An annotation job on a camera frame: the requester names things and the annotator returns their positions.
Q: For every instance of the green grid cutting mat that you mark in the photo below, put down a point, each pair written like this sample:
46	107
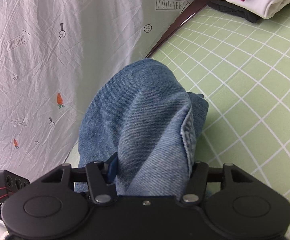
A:
243	70

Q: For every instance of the folded black garment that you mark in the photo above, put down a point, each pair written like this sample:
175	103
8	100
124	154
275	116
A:
234	10

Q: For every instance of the blue denim jeans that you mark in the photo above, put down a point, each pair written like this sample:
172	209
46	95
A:
151	122

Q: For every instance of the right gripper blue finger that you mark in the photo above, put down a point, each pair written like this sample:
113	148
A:
111	169

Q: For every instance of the grey printed backdrop sheet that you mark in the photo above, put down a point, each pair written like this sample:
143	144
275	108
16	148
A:
54	57

